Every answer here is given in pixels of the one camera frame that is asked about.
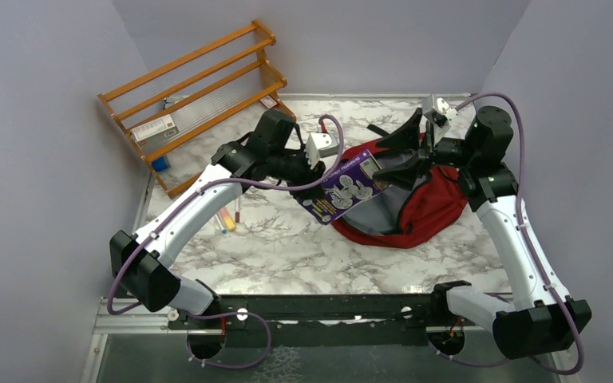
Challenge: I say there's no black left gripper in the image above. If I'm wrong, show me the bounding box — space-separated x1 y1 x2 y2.
267 144 327 200

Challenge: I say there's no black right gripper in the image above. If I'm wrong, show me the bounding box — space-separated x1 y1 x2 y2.
374 108 478 191

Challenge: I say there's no purple comic book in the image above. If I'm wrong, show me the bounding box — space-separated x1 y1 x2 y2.
299 149 390 225

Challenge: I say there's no red student backpack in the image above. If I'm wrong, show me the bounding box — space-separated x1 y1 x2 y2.
330 124 470 250

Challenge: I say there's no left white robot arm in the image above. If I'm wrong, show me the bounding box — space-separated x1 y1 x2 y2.
108 109 342 328

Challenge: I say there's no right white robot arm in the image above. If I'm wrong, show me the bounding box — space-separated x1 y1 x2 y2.
375 106 591 360

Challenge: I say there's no yellow highlighter pen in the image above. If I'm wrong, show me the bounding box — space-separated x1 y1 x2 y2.
218 207 236 231

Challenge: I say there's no blue white pen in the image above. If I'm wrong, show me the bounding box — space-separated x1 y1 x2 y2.
214 214 227 234

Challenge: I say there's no orange wooden shelf rack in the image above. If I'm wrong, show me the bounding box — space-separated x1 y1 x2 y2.
97 20 294 199

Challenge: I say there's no blue small object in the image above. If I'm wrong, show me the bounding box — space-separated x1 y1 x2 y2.
151 156 171 172

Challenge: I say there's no white red small box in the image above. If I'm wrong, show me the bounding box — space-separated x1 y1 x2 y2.
131 114 179 147

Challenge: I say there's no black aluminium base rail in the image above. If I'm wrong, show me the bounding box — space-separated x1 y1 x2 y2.
94 294 475 348

